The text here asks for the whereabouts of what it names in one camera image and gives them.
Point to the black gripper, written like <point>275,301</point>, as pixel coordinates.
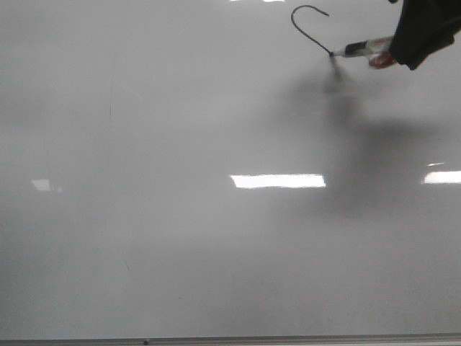
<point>424,28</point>

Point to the white black whiteboard marker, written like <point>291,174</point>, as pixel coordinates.
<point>376,51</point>

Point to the white whiteboard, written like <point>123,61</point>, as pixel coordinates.
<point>201,169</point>

